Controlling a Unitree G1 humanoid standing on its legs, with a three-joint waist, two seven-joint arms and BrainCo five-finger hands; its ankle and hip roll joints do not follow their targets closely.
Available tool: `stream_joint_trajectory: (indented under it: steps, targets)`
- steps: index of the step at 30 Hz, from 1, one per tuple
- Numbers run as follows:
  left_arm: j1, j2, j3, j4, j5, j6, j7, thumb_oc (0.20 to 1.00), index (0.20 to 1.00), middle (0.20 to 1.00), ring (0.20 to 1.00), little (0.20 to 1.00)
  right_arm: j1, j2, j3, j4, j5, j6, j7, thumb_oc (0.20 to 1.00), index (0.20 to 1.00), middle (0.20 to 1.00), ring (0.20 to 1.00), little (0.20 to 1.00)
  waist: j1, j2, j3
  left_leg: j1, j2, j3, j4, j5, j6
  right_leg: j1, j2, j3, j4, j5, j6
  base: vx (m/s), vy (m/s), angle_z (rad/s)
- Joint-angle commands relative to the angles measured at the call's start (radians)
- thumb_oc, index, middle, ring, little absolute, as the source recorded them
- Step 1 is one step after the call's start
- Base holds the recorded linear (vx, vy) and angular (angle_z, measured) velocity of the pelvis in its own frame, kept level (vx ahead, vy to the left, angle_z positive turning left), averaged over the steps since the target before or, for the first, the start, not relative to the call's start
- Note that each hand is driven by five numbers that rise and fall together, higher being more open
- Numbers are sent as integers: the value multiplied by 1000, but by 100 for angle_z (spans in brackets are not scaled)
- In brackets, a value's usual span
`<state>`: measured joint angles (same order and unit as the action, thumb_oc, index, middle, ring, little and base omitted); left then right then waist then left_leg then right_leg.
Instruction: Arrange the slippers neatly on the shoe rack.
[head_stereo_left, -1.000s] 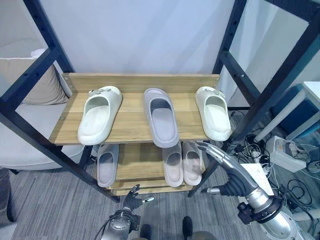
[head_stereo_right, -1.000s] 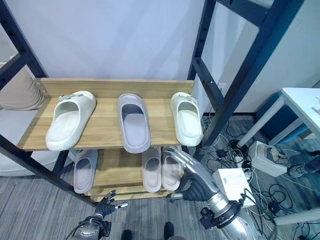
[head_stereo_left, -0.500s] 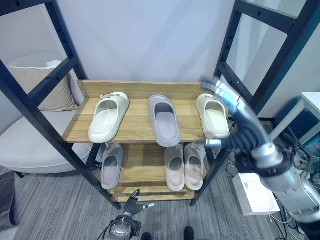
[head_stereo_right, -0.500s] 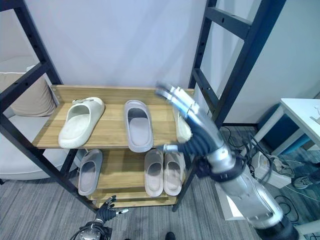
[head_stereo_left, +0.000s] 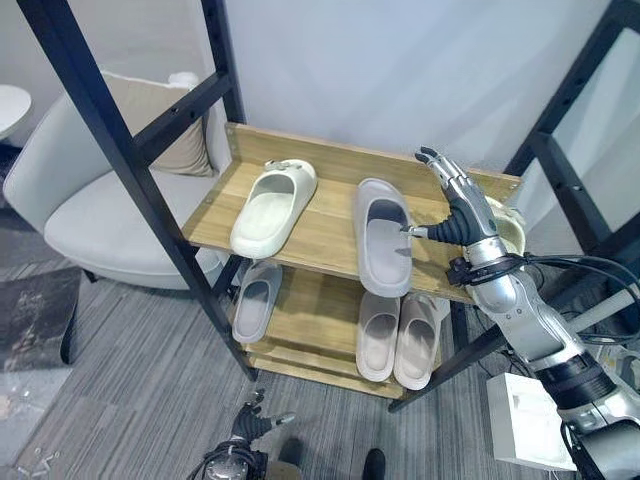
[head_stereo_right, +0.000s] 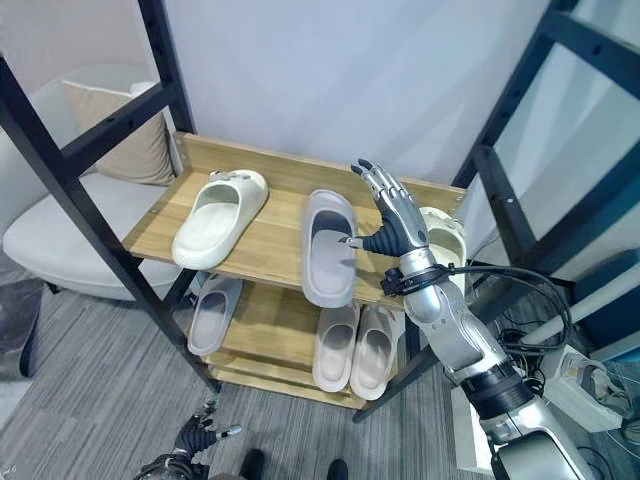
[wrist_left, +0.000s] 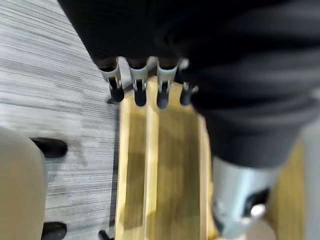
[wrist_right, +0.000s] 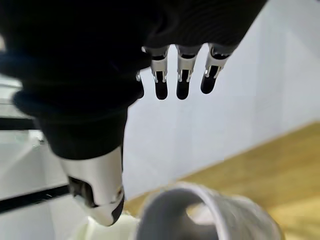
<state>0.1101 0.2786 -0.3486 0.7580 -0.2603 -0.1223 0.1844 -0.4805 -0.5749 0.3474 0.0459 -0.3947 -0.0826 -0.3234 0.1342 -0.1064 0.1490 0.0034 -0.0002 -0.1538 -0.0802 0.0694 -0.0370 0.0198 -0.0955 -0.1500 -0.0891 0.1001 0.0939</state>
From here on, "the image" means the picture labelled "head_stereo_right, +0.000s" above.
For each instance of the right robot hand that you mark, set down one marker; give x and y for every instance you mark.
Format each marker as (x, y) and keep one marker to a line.
(400, 220)

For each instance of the black wrist clamp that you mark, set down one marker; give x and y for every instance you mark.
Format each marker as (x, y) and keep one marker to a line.
(392, 281)

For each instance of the left dark robot foot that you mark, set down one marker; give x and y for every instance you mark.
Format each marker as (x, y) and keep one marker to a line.
(253, 465)

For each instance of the cream slipper with buckle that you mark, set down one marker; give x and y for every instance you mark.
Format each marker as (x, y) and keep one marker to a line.
(220, 220)
(450, 240)

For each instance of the beige slipper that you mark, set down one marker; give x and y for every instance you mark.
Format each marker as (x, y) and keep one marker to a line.
(374, 362)
(334, 357)

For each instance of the white pipe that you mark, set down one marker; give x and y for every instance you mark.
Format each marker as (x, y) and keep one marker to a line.
(590, 312)

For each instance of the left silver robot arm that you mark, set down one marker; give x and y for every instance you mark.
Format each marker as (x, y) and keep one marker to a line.
(167, 465)

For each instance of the white power box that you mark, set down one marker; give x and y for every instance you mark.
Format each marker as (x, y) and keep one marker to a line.
(580, 390)

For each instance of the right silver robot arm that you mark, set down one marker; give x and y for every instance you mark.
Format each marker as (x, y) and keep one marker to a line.
(455, 330)

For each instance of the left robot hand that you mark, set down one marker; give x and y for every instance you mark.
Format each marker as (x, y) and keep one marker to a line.
(192, 435)

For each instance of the right dark robot foot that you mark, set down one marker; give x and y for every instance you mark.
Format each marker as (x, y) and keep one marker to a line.
(338, 471)

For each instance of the black metal rack frame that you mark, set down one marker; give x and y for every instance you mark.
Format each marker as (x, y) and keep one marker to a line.
(75, 190)

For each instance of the beige cushion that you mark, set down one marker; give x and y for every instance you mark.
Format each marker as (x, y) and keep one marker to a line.
(130, 145)

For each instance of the long wooden shelf board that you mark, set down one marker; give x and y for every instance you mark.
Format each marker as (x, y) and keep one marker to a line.
(275, 235)

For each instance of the grey slipper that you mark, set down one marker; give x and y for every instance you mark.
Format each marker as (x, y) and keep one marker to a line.
(212, 320)
(327, 265)

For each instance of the white armchair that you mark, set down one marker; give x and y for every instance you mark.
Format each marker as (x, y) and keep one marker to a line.
(60, 240)

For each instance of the dark robot foot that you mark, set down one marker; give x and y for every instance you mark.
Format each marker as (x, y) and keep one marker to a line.
(253, 465)
(338, 471)

